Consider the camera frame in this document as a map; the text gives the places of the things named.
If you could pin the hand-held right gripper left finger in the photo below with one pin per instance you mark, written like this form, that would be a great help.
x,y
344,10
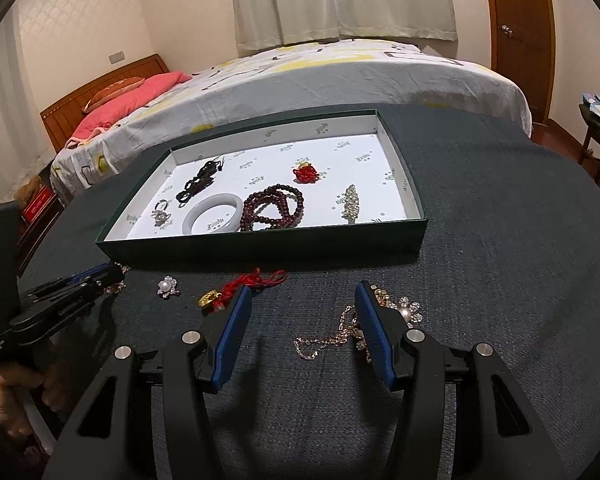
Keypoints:
x,y
232,340

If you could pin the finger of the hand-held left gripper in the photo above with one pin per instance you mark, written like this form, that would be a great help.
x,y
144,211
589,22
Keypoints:
x,y
87,274
112,275

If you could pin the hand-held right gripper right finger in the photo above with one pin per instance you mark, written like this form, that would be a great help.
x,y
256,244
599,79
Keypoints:
x,y
372,340

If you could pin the pink crystal brooch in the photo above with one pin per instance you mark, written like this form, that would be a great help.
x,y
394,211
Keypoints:
x,y
116,287

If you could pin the small pearl flower brooch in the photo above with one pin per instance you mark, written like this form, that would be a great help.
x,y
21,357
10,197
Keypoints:
x,y
168,287

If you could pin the red knot gold charm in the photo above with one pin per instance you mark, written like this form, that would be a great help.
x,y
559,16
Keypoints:
x,y
250,280

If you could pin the white jade bangle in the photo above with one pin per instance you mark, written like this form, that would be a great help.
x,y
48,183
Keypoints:
x,y
196,220

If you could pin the crystal hair clip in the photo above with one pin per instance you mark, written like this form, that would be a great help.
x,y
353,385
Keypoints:
x,y
350,202

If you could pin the dark green tray box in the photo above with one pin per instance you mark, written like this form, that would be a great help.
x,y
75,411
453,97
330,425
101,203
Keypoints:
x,y
280,195

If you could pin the red ball charm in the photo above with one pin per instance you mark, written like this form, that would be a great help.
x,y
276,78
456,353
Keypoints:
x,y
307,172

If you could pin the person's left hand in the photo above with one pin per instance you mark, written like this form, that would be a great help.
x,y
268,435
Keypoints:
x,y
5,400

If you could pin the dark wooden nightstand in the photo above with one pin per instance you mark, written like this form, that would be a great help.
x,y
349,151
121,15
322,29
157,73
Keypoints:
x,y
37,240

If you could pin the red gift box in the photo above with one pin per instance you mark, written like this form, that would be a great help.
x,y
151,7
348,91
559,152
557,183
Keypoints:
x,y
39,205

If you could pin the brown teddy bear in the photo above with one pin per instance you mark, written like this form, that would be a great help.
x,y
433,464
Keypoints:
x,y
30,190

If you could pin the dark grey tablecloth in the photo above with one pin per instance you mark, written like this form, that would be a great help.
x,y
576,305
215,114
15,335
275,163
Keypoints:
x,y
480,285

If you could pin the sheer white curtain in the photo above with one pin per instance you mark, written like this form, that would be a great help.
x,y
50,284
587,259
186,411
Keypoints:
x,y
5,150

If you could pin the pink pillows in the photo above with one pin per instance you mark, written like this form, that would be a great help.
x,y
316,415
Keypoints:
x,y
130,102

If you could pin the wooden headboard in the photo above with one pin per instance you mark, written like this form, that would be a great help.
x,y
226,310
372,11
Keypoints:
x,y
80,92

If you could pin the orange pillow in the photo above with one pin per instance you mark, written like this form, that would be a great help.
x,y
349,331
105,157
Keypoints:
x,y
112,92

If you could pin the bed with patterned sheet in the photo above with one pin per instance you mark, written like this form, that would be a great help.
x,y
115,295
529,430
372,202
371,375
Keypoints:
x,y
330,80

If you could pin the wooden chair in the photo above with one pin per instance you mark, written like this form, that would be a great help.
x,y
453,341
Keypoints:
x,y
592,145

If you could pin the wooden door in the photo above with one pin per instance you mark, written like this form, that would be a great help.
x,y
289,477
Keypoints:
x,y
520,40

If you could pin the metal door knob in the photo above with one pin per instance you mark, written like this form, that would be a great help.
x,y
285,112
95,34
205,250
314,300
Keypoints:
x,y
506,29

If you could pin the white striped curtain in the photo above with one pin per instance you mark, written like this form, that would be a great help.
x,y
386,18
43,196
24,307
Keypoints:
x,y
340,0

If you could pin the wide wall outlet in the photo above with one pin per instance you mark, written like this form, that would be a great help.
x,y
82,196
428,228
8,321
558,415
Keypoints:
x,y
116,56

